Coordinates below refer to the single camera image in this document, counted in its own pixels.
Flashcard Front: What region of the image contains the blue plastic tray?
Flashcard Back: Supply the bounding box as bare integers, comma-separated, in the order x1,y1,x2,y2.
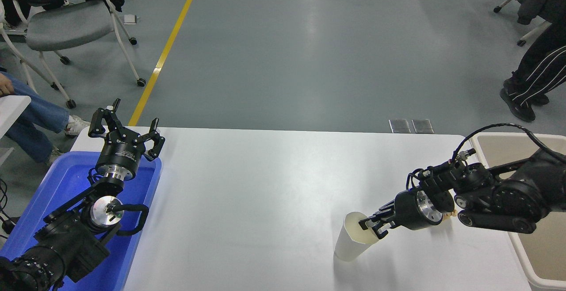
0,150,163,291

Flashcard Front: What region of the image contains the silver floor plate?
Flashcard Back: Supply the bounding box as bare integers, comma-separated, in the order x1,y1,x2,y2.
389,119,412,134
412,119,434,134

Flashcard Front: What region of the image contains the standing person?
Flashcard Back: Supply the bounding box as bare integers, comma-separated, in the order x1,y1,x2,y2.
500,19,566,123

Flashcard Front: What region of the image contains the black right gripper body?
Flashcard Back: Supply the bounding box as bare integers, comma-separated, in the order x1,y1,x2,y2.
394,188,432,231

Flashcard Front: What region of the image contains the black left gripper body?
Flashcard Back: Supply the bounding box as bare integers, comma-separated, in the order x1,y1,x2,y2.
96,134,146,173

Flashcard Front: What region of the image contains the black power adapter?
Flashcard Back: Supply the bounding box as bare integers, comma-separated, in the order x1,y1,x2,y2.
2,217,21,235

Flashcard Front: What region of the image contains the grey chair white frame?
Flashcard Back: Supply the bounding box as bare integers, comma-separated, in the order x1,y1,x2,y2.
26,0,147,88

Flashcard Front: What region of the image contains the white paper cup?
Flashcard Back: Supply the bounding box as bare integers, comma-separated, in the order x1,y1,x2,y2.
334,211,380,263

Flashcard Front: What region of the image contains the seated person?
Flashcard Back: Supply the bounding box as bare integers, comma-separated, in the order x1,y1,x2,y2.
0,72,91,166

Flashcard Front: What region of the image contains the black cable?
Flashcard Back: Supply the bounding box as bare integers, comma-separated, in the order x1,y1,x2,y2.
0,178,11,221

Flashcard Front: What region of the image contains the white-legged office chair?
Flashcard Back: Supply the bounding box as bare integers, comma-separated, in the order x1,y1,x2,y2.
493,0,552,47

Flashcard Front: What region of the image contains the white side table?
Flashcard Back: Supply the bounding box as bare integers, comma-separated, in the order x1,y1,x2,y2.
0,96,32,140

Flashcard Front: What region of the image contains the large pale bin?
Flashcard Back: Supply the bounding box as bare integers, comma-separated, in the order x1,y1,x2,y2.
470,132,566,291

